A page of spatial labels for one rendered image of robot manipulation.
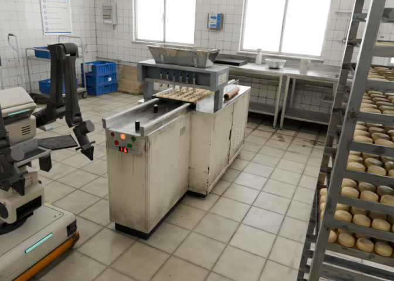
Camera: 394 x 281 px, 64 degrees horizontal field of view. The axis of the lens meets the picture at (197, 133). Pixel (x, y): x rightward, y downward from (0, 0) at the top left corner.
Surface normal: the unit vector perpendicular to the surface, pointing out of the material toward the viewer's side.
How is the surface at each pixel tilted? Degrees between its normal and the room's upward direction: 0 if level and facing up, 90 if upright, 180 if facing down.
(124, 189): 90
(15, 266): 90
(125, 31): 90
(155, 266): 0
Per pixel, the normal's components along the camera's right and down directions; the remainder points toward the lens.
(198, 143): -0.39, 0.29
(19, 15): 0.89, 0.20
